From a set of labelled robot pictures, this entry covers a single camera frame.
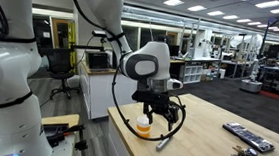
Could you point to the background white robot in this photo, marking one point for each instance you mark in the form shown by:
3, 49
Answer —
251, 84

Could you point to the white cabinet wooden top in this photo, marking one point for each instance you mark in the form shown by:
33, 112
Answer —
97, 86

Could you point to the grey black marker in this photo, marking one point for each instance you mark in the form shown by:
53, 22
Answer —
161, 144

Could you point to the white shelf cabinet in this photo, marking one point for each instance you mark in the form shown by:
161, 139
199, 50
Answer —
190, 74

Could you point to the black remote control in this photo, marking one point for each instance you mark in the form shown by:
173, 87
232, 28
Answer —
255, 141

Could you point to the orange white plastic cup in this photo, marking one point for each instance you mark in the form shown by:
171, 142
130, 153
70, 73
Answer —
143, 126

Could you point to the black clamp tool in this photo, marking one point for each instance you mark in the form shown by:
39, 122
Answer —
57, 132

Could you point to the black office chair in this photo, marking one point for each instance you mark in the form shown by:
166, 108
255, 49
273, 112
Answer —
60, 69

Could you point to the black monitor on cabinet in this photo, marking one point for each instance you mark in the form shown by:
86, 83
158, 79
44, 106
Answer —
97, 60

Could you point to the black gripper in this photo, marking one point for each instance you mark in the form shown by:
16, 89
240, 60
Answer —
154, 102

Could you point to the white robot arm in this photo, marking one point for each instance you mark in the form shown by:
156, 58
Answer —
21, 132

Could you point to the small wooden side table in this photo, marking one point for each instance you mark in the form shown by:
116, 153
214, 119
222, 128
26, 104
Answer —
71, 120

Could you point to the black camera on stand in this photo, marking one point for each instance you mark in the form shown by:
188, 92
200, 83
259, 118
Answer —
99, 33

